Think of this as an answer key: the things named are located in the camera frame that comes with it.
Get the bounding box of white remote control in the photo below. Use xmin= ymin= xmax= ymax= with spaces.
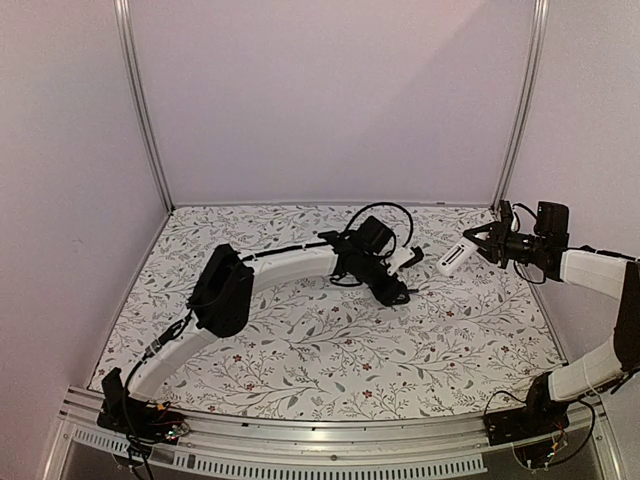
xmin=436 ymin=237 xmax=478 ymax=277

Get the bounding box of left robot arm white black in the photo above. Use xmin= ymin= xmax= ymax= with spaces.
xmin=102 ymin=216 xmax=424 ymax=434

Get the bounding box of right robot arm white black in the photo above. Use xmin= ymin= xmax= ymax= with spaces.
xmin=463 ymin=200 xmax=639 ymax=436

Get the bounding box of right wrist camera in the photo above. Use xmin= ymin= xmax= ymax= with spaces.
xmin=498 ymin=200 xmax=519 ymax=232

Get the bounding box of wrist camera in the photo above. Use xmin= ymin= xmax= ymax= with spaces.
xmin=498 ymin=200 xmax=519 ymax=232
xmin=386 ymin=247 xmax=424 ymax=275

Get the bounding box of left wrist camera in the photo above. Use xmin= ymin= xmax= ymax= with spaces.
xmin=386 ymin=247 xmax=424 ymax=275

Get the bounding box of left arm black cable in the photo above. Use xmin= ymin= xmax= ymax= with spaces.
xmin=344 ymin=201 xmax=415 ymax=249

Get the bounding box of right aluminium frame post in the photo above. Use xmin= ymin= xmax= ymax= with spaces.
xmin=491 ymin=0 xmax=550 ymax=212

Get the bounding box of aluminium frame post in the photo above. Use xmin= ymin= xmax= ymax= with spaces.
xmin=114 ymin=0 xmax=175 ymax=213
xmin=491 ymin=0 xmax=550 ymax=212

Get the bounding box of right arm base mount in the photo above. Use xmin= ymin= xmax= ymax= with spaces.
xmin=482 ymin=373 xmax=569 ymax=446

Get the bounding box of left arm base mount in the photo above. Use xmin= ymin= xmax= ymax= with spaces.
xmin=97 ymin=368 xmax=189 ymax=444

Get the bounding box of front aluminium rail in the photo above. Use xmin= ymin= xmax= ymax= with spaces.
xmin=43 ymin=387 xmax=626 ymax=479

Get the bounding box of left aluminium frame post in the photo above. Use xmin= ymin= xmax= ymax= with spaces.
xmin=114 ymin=0 xmax=175 ymax=213

